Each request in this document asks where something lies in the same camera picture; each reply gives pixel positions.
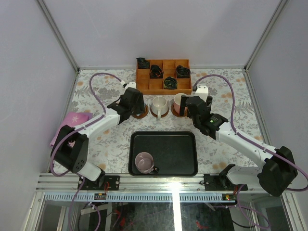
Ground orange wooden compartment box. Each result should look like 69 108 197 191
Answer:
136 59 192 95

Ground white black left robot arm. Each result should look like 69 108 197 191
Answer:
50 87 145 190

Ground rolled green leaf cloth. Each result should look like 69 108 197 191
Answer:
163 76 178 90

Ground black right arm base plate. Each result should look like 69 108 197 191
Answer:
199 174 241 191

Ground white speckled mug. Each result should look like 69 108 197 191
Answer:
151 96 169 108

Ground aluminium front frame rail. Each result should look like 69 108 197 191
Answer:
36 173 295 203

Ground black plastic tray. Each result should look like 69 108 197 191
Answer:
128 131 198 177

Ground purple princess print pouch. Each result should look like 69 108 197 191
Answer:
50 112 92 147

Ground rolled dark cloth top-left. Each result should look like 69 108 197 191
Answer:
136 57 150 69

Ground rolled dark cloth right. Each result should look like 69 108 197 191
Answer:
176 65 191 78

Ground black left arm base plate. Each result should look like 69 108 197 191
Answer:
81 175 120 192

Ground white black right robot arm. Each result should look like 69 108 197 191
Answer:
180 96 298 197

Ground lilac mug black handle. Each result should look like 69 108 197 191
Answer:
134 152 159 174

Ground rolled dark cloth orange accents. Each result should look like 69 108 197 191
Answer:
150 64 164 79

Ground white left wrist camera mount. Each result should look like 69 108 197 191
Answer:
123 82 136 89

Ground pink mug white inside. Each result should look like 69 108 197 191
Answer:
173 93 187 114

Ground brown wooden coaster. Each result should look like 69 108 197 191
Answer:
150 107 169 119
171 106 187 117
132 105 149 119

